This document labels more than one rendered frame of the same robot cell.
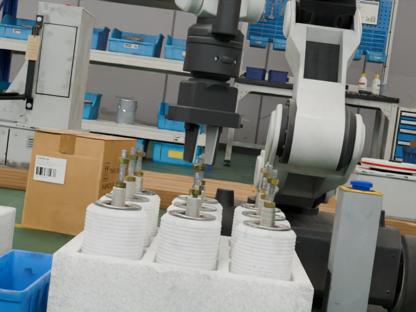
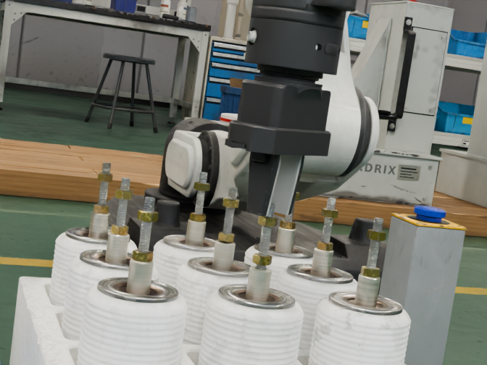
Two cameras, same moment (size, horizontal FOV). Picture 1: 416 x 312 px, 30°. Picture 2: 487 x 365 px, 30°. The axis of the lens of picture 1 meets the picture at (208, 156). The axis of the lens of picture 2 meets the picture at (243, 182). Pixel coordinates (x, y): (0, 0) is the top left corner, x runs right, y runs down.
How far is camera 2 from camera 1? 0.53 m
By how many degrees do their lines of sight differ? 21
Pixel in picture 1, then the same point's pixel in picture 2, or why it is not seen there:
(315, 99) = not seen: hidden behind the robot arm
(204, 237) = (290, 335)
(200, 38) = (291, 12)
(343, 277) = (411, 347)
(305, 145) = not seen: hidden behind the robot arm
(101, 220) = (127, 323)
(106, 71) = not seen: outside the picture
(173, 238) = (243, 342)
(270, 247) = (388, 343)
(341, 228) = (411, 279)
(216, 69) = (318, 65)
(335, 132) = (349, 126)
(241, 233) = (338, 321)
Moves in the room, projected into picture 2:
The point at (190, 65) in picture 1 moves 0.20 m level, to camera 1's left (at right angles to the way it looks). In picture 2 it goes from (272, 56) to (48, 23)
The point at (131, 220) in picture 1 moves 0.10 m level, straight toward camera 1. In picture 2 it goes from (175, 319) to (217, 356)
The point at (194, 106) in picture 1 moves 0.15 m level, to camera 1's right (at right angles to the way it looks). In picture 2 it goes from (280, 127) to (424, 144)
